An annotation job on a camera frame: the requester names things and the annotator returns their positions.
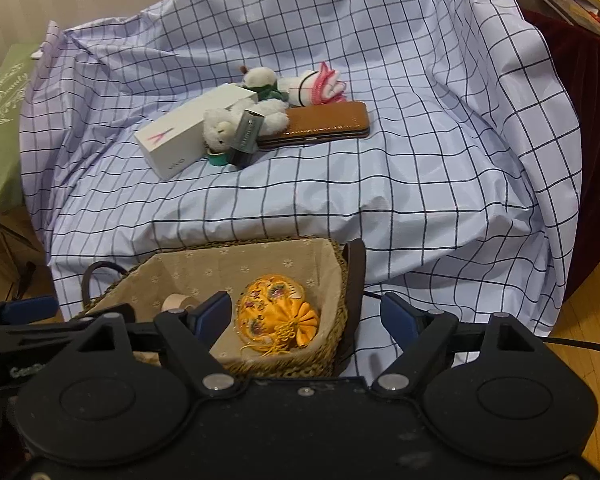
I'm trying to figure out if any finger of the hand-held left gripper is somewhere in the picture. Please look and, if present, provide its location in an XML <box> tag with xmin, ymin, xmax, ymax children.
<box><xmin>0</xmin><ymin>296</ymin><xmax>58</xmax><ymax>325</ymax></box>
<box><xmin>0</xmin><ymin>321</ymin><xmax>98</xmax><ymax>356</ymax></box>

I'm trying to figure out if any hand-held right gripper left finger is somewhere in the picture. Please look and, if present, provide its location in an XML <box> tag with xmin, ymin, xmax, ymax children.
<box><xmin>72</xmin><ymin>290</ymin><xmax>236</xmax><ymax>393</ymax></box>

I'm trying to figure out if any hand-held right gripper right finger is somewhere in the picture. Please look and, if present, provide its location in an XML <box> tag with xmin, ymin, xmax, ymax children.
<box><xmin>372</xmin><ymin>291</ymin><xmax>538</xmax><ymax>394</ymax></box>

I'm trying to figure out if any woven basket with fabric liner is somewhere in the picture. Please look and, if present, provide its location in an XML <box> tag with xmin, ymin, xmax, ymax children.
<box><xmin>75</xmin><ymin>236</ymin><xmax>367</xmax><ymax>380</ymax></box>

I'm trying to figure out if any dark grey cosmetic tube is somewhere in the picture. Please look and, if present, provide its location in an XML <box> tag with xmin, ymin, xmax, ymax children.
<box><xmin>227</xmin><ymin>108</ymin><xmax>266</xmax><ymax>168</ymax></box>

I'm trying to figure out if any white teddy bear plush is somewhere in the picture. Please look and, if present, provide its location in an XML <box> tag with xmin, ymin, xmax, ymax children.
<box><xmin>202</xmin><ymin>99</ymin><xmax>290</xmax><ymax>153</ymax></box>

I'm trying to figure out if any small plush with green scarf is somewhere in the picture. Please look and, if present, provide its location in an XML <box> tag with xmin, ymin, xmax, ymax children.
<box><xmin>237</xmin><ymin>66</ymin><xmax>291</xmax><ymax>103</ymax></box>

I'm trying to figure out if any pink-edged white cloth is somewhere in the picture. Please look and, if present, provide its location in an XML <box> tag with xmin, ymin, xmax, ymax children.
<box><xmin>280</xmin><ymin>61</ymin><xmax>347</xmax><ymax>107</ymax></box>

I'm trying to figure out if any beige tape roll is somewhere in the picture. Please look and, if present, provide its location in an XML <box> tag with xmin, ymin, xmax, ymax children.
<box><xmin>161</xmin><ymin>292</ymin><xmax>201</xmax><ymax>313</ymax></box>

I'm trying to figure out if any yellow embroidered pouch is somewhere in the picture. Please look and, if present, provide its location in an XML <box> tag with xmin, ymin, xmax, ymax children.
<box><xmin>236</xmin><ymin>273</ymin><xmax>321</xmax><ymax>358</ymax></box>

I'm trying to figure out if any checked light blue sheet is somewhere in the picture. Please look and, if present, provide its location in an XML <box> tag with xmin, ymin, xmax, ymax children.
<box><xmin>20</xmin><ymin>0</ymin><xmax>583</xmax><ymax>376</ymax></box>

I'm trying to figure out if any white phone box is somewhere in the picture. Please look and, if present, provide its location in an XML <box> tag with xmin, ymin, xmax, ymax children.
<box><xmin>134</xmin><ymin>83</ymin><xmax>260</xmax><ymax>181</ymax></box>

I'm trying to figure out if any brown leather case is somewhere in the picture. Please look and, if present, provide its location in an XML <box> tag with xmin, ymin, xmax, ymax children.
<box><xmin>256</xmin><ymin>101</ymin><xmax>371</xmax><ymax>149</ymax></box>

